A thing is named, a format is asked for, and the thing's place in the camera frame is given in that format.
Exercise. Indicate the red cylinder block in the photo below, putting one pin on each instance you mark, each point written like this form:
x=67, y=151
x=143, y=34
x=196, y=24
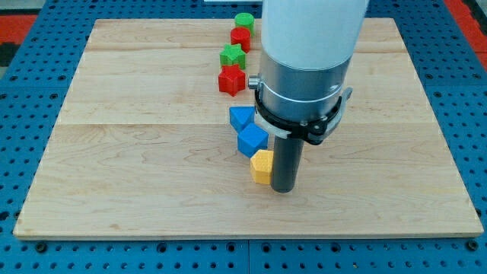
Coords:
x=242, y=36

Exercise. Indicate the yellow heart block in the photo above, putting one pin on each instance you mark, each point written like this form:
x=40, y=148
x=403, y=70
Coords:
x=261, y=166

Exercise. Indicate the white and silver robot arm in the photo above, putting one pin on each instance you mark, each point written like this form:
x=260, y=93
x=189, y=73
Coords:
x=306, y=50

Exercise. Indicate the blue triangle block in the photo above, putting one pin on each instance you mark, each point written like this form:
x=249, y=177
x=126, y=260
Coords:
x=241, y=117

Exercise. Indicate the red star block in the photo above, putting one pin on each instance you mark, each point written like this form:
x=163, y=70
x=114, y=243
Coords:
x=231, y=79

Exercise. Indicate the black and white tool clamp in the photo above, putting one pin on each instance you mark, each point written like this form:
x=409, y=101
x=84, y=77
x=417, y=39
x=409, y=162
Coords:
x=312, y=132

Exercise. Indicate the green star block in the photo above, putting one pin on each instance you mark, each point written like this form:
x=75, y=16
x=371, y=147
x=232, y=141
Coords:
x=232, y=54

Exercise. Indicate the light wooden board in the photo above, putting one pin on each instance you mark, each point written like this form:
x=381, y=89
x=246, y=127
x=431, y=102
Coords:
x=143, y=150

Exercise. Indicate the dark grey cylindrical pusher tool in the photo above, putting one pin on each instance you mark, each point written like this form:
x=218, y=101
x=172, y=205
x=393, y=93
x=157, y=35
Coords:
x=285, y=163

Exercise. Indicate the green cylinder block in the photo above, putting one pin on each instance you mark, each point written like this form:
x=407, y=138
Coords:
x=246, y=20

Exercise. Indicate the blue cube block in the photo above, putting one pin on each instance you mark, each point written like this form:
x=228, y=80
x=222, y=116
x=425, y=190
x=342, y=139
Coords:
x=251, y=139

